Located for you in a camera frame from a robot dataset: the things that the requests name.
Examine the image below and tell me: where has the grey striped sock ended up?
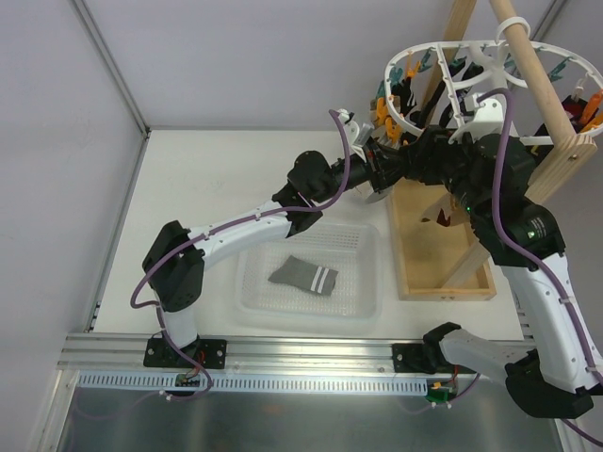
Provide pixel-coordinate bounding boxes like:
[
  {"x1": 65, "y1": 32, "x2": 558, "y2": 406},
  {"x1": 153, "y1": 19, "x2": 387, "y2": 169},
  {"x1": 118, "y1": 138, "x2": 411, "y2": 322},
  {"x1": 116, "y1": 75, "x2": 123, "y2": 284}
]
[
  {"x1": 354, "y1": 182, "x2": 392, "y2": 204},
  {"x1": 269, "y1": 255, "x2": 339, "y2": 297}
]

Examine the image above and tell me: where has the orange clothes peg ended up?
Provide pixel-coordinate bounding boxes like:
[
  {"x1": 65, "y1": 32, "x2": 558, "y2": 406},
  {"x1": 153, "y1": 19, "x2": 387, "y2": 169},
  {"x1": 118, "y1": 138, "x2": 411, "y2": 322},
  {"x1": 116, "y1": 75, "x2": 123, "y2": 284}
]
[{"x1": 374, "y1": 97, "x2": 402, "y2": 144}]

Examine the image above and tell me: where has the white plastic sock hanger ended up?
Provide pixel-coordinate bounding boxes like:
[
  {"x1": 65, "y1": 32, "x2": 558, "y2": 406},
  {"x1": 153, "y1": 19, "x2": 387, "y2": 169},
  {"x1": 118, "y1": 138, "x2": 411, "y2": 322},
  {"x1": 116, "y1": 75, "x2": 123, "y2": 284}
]
[{"x1": 371, "y1": 36, "x2": 602, "y2": 142}]

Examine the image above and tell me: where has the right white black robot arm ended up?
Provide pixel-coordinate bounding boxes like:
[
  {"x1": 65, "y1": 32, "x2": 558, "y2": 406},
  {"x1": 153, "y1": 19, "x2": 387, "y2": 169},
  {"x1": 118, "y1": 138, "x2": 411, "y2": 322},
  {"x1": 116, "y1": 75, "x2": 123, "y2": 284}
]
[{"x1": 399, "y1": 127, "x2": 602, "y2": 420}]

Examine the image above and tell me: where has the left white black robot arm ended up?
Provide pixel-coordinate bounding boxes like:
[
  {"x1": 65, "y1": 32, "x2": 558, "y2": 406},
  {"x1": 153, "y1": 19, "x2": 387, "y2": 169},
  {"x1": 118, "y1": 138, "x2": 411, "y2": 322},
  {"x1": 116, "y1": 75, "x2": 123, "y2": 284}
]
[{"x1": 130, "y1": 141, "x2": 410, "y2": 367}]

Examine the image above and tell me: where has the brown cream sock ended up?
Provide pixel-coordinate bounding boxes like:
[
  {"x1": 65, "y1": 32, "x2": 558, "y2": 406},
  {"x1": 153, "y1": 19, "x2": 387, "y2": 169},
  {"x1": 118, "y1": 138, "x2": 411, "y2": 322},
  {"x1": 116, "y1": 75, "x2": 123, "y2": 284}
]
[{"x1": 419, "y1": 194, "x2": 469, "y2": 227}]

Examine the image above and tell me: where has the white plastic perforated basket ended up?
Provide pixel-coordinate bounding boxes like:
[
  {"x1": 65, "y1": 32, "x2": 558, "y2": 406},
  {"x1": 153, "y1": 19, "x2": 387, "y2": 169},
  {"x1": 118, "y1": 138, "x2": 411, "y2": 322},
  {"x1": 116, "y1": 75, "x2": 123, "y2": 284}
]
[{"x1": 236, "y1": 221, "x2": 383, "y2": 324}]

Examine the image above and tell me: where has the wooden stand tray base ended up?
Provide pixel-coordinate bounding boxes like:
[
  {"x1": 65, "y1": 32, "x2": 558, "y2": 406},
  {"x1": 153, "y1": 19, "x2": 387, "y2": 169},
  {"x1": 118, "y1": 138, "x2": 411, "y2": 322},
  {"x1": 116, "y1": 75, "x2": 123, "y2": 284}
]
[{"x1": 386, "y1": 180, "x2": 497, "y2": 301}]

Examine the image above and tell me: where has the black santa sock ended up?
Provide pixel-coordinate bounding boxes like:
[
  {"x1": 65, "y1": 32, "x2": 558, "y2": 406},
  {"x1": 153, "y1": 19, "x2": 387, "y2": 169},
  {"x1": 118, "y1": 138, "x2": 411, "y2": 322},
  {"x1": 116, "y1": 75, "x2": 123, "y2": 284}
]
[{"x1": 562, "y1": 91, "x2": 602, "y2": 132}]

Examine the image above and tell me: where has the wooden round pole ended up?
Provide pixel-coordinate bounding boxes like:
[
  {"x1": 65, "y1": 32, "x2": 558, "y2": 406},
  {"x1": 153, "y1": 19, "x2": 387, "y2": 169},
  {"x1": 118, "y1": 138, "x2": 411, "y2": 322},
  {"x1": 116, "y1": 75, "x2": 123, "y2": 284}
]
[{"x1": 490, "y1": 0, "x2": 595, "y2": 146}]

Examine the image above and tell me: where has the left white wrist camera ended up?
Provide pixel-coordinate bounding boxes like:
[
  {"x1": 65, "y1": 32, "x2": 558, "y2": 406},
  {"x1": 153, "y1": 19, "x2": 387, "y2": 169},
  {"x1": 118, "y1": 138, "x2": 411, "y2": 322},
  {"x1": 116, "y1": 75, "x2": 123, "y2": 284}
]
[{"x1": 336, "y1": 108, "x2": 374, "y2": 162}]

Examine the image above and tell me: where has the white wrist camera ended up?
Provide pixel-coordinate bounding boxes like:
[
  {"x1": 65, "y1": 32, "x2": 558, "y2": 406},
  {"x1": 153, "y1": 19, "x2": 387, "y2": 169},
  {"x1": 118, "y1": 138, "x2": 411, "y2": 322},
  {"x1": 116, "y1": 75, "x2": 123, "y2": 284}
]
[
  {"x1": 336, "y1": 108, "x2": 374, "y2": 162},
  {"x1": 455, "y1": 94, "x2": 506, "y2": 141}
]

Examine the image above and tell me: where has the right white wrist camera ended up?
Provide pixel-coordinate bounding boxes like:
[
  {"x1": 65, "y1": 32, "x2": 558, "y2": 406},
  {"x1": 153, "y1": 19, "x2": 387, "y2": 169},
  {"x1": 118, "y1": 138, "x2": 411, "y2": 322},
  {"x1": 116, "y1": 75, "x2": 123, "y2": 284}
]
[{"x1": 455, "y1": 94, "x2": 506, "y2": 141}]

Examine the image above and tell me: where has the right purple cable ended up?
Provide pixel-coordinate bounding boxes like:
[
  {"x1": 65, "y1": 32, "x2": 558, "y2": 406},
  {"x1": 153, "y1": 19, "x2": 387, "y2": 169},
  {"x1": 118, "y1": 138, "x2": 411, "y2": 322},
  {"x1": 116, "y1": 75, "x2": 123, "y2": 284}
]
[{"x1": 475, "y1": 89, "x2": 603, "y2": 448}]

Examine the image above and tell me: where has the aluminium mounting rail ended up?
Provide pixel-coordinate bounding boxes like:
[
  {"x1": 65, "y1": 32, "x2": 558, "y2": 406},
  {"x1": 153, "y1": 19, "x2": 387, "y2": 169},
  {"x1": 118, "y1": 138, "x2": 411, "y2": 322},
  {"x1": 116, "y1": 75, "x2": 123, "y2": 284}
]
[{"x1": 57, "y1": 332, "x2": 403, "y2": 376}]

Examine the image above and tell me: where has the white slotted cable duct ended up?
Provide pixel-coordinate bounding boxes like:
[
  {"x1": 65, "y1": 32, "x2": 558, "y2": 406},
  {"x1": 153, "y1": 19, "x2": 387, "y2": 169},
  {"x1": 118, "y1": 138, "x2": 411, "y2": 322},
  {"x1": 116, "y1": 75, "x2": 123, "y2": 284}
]
[{"x1": 77, "y1": 371, "x2": 428, "y2": 396}]

